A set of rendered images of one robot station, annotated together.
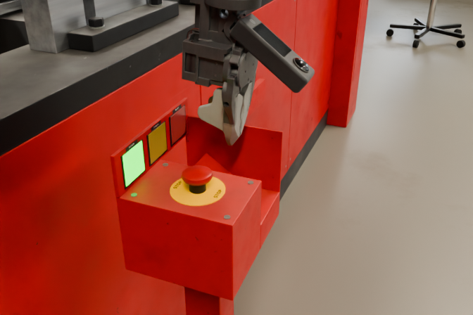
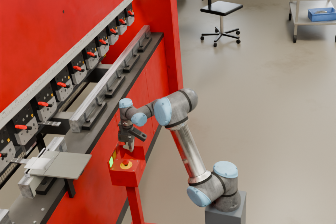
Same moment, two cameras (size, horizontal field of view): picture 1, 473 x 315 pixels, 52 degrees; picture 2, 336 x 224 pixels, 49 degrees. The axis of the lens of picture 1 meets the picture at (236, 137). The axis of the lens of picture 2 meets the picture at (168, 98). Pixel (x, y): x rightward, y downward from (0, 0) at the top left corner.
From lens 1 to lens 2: 1.61 m
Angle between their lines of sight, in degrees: 7
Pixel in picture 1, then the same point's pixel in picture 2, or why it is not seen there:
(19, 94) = (81, 150)
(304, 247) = (164, 167)
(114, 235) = (103, 177)
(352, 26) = (173, 63)
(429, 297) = not seen: hidden behind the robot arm
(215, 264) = (132, 180)
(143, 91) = (104, 137)
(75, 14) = (82, 120)
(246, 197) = (137, 165)
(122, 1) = (91, 109)
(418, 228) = (208, 151)
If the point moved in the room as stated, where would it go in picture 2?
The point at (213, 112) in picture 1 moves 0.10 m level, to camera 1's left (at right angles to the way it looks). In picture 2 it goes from (126, 146) to (110, 149)
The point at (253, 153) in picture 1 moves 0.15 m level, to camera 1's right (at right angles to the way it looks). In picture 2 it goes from (137, 152) to (161, 147)
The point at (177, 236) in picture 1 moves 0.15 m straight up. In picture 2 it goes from (123, 176) to (119, 156)
